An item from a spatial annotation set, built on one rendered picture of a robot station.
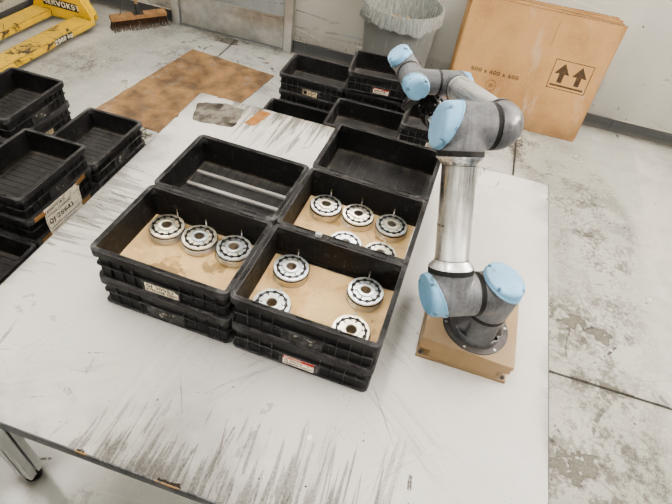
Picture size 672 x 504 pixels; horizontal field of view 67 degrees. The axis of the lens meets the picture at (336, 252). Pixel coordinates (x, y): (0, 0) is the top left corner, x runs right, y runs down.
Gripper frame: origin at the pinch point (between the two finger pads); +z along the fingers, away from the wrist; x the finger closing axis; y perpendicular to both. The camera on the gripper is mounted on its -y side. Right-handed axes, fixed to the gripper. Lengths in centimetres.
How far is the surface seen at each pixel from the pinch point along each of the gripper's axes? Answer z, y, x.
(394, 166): 2.8, -14.1, -15.9
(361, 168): -5.6, -20.8, -23.0
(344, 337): -29, 25, -88
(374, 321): -13, 19, -79
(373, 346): -25, 31, -87
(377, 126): 53, -88, 48
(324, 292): -21, 5, -76
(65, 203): -51, -125, -76
